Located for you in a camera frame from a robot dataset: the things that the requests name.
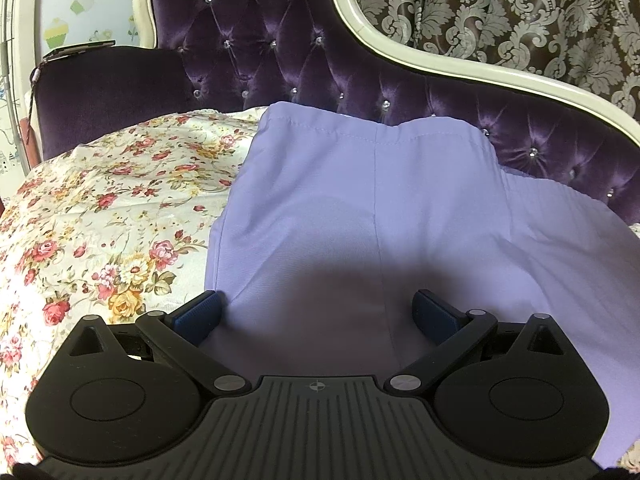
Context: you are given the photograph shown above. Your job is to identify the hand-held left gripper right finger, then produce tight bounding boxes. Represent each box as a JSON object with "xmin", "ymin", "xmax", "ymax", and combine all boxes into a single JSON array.
[{"xmin": 384, "ymin": 289, "xmax": 563, "ymax": 395}]

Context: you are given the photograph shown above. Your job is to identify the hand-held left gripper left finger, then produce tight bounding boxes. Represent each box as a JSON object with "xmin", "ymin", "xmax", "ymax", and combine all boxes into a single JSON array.
[{"xmin": 67, "ymin": 290, "xmax": 252, "ymax": 397}]

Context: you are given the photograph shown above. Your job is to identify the lavender pants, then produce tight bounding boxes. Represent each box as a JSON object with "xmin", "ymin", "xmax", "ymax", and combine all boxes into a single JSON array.
[{"xmin": 202, "ymin": 101, "xmax": 640, "ymax": 471}]

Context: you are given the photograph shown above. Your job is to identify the floral printed blanket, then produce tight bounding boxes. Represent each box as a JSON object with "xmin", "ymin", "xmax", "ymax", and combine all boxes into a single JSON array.
[{"xmin": 0, "ymin": 107, "xmax": 271, "ymax": 468}]

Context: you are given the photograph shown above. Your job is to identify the dark flat patterned case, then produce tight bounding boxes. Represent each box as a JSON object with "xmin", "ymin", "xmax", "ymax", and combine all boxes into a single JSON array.
[{"xmin": 42, "ymin": 40, "xmax": 117, "ymax": 62}]

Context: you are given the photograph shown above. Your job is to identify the brown damask curtain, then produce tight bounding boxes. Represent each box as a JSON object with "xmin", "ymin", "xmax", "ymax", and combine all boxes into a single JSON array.
[{"xmin": 345, "ymin": 0, "xmax": 640, "ymax": 111}]

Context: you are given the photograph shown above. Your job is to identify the white metal pole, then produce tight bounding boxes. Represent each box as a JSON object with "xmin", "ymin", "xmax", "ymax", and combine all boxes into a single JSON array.
[{"xmin": 0, "ymin": 0, "xmax": 31, "ymax": 171}]

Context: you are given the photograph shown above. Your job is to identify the braided cord tassel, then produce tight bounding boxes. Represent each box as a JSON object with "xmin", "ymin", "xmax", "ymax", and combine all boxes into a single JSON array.
[{"xmin": 26, "ymin": 66, "xmax": 45, "ymax": 133}]

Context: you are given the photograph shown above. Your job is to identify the purple tufted sofa white frame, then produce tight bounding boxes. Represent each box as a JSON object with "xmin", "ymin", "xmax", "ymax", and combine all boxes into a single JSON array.
[{"xmin": 29, "ymin": 0, "xmax": 640, "ymax": 226}]

